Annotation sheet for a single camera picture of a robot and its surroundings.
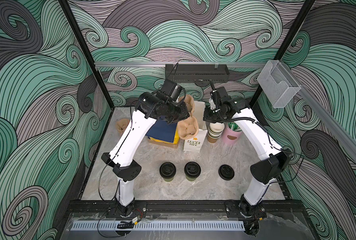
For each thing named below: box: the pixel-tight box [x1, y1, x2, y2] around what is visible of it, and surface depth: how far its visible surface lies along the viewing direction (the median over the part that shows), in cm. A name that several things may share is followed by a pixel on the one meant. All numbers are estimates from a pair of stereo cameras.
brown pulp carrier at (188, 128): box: [176, 94, 199, 140], surface depth 67 cm
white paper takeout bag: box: [183, 100, 208, 153], surface depth 87 cm
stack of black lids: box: [218, 164, 235, 181], surface depth 85 cm
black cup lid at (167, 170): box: [159, 162, 177, 179], surface depth 77 cm
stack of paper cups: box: [207, 122, 225, 143], surface depth 91 cm
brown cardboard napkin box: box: [147, 138, 180, 149], surface depth 97 cm
